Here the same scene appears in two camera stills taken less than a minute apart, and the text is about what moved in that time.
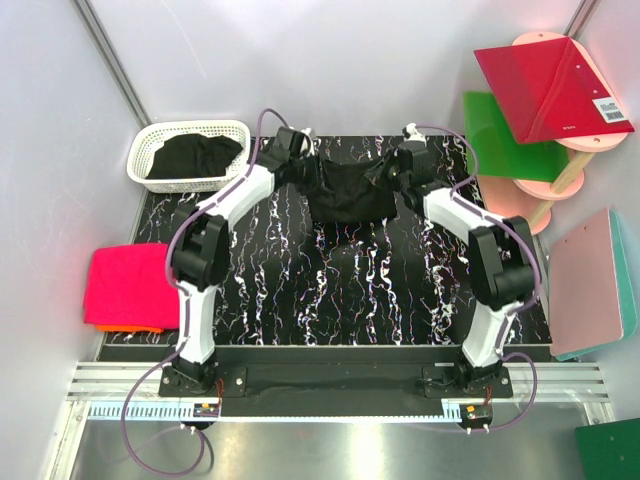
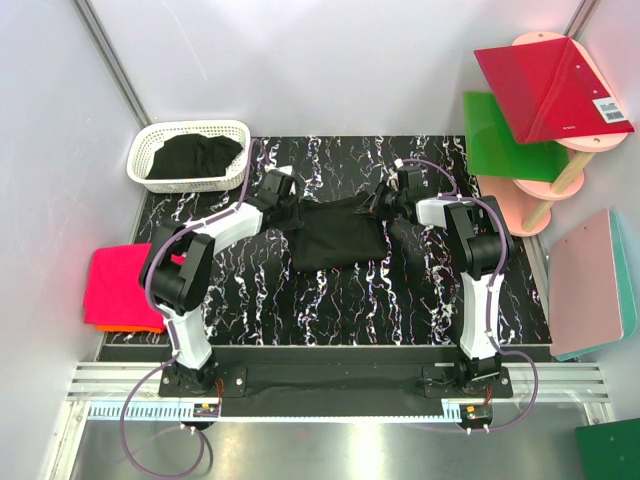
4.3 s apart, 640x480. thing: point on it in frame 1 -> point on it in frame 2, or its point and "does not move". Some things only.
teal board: [628, 316] does not move
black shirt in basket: [193, 156] does not move
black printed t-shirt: [337, 192] -> [333, 232]
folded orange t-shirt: [121, 328] does not move
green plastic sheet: [498, 153] does not move
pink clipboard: [584, 298] does not move
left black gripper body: [310, 167] -> [288, 213]
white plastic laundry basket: [148, 136] does not move
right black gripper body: [388, 167] -> [379, 201]
